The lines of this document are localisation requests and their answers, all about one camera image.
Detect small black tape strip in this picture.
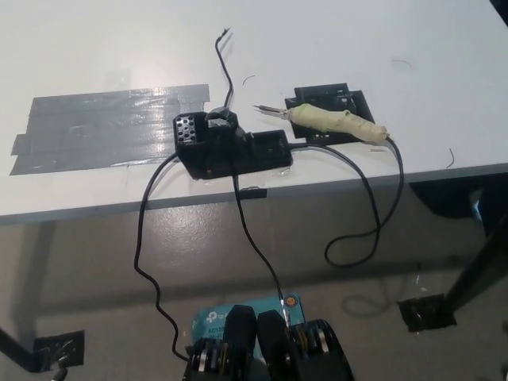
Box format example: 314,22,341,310
237,187,267,200

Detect grey duct tape patch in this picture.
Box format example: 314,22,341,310
7,83,210,178

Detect dark block under table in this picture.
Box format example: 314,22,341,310
408,181,487,219

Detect thin white floor cord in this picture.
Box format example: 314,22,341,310
343,277,402,317

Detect beige taped soldering iron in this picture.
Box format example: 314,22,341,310
252,102,394,144

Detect white table leg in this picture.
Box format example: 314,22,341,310
15,220,59,346

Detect black soldering station base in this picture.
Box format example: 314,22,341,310
173,106,294,182

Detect black wavy cable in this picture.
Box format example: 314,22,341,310
133,152,195,362

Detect black soldering iron cord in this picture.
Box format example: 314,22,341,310
291,137,406,267

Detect black cable with connector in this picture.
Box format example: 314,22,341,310
232,174,293,330

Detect black robot torso blocks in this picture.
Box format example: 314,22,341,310
183,303,356,381

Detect black floor tape patch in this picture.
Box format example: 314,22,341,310
31,329,87,372
396,293,457,333

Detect black frayed-end wire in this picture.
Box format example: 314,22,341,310
214,26,236,108

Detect black printed holder plate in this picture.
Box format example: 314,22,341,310
283,82,378,146

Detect teal tp-link box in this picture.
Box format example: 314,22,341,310
191,292,309,358

